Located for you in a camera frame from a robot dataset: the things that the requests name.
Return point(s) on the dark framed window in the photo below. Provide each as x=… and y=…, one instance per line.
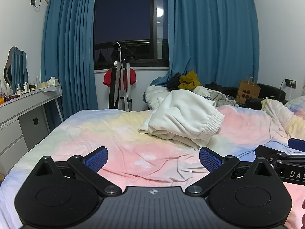
x=124, y=23

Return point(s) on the white cosmetic bottle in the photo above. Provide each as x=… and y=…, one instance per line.
x=37, y=81

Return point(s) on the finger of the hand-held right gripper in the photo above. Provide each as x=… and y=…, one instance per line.
x=269, y=152
x=296, y=144

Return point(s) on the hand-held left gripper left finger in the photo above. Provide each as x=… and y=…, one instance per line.
x=96, y=158

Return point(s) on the blue curtain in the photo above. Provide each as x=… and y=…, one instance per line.
x=214, y=40
x=69, y=52

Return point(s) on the dark navy cloth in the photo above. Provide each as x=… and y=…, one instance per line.
x=174, y=82

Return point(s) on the small cosmetic bottle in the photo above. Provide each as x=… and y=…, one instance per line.
x=18, y=90
x=9, y=89
x=25, y=87

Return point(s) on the mustard yellow cloth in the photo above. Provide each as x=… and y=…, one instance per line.
x=189, y=80

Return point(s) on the pastel tie-dye duvet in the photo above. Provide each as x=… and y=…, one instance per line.
x=276, y=111

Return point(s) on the white dressing table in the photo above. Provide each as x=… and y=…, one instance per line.
x=23, y=114

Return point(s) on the black chair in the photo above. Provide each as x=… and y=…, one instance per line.
x=270, y=90

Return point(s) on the wavy white framed mirror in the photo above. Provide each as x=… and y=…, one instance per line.
x=16, y=64

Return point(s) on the white padded jacket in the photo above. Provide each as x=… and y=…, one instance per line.
x=154, y=96

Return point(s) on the black wall plug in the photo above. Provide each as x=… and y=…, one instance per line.
x=32, y=2

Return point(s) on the silver tripod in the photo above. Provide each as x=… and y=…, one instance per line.
x=126, y=83

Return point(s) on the pastel tie-dye pillow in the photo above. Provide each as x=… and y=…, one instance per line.
x=297, y=103

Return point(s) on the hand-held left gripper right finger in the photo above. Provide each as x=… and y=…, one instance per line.
x=211, y=159

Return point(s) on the red cloth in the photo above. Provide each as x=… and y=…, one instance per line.
x=107, y=77

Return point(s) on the white sweatpants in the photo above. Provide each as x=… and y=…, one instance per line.
x=183, y=114

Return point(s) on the black wall socket with plug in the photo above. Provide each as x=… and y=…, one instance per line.
x=290, y=83

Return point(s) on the black clothes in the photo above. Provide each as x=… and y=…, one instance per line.
x=218, y=87

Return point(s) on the brown paper bag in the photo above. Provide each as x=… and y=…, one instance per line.
x=249, y=91

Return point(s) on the grey white printed garment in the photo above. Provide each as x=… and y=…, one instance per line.
x=216, y=97

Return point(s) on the pastel tie-dye bed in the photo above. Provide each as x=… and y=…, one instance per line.
x=95, y=128

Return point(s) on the tissue box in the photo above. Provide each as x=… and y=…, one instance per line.
x=50, y=83

